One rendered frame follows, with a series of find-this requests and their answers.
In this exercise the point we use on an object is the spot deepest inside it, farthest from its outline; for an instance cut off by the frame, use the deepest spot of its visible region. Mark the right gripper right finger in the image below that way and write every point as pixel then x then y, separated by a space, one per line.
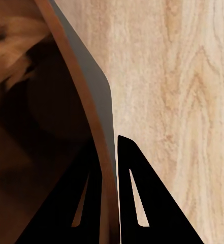
pixel 167 222

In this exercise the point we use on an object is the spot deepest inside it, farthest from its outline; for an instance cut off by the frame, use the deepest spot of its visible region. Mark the trash can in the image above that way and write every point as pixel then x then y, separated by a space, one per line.
pixel 54 97

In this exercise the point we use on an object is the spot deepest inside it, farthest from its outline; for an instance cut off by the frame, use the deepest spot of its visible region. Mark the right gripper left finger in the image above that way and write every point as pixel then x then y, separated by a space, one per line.
pixel 52 222

